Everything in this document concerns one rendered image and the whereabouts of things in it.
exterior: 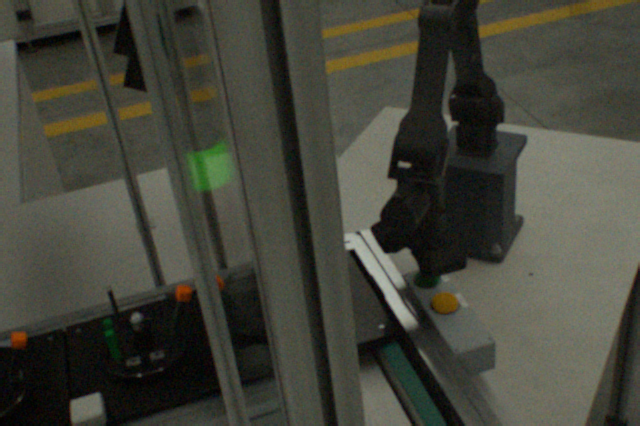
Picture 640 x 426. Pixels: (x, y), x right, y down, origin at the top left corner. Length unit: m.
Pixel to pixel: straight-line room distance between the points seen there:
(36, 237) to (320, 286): 1.61
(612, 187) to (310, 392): 1.52
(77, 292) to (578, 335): 0.94
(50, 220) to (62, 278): 0.23
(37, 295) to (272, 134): 1.47
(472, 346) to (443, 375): 0.07
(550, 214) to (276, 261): 1.46
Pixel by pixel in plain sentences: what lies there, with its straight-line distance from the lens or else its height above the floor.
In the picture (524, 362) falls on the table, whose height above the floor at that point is 0.86.
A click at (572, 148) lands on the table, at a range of 1.94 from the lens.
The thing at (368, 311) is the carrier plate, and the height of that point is 0.97.
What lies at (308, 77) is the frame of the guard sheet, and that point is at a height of 1.74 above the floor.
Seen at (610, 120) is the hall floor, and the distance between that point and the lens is 3.86.
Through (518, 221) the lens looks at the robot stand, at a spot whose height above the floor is 0.88.
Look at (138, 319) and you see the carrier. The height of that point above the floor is 1.04.
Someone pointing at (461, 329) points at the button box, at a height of 0.96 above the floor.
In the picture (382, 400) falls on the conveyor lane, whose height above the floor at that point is 0.92.
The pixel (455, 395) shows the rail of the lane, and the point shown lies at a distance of 1.20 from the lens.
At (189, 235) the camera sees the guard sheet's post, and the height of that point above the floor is 1.30.
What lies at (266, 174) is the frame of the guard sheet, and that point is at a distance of 0.26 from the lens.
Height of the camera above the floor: 1.84
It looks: 35 degrees down
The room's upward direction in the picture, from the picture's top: 7 degrees counter-clockwise
